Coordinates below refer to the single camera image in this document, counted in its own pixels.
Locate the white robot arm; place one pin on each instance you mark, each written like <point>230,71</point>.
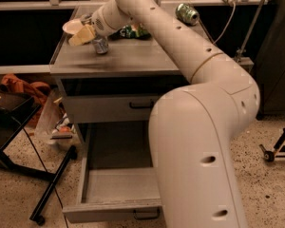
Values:
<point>198,186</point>

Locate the green soda can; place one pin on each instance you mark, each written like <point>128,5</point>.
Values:
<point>187,14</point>

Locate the black wheeled tripod leg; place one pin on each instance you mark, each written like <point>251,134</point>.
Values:
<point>278,150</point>

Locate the open grey middle drawer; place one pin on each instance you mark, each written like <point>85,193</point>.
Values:
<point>117,179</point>

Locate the silver redbull can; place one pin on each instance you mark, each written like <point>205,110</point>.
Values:
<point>100,45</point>

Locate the black rolling stand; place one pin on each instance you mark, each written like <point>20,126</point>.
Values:
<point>16,110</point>

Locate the grey drawer cabinet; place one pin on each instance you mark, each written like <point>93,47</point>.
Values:
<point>117,60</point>

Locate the orange cloth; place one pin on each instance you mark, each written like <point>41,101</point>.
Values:
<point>39,91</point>

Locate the dark cabinet right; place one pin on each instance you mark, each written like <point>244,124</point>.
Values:
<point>270,65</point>

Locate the closed grey upper drawer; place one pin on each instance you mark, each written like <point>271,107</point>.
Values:
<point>106,109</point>

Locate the white bowl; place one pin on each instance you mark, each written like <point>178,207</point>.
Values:
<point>72,26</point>

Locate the green chip bag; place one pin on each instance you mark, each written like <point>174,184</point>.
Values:
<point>134,31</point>

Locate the clear plastic bag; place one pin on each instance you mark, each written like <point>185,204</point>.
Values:
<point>46,129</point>

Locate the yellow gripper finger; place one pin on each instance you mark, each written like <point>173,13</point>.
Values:
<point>84,35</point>

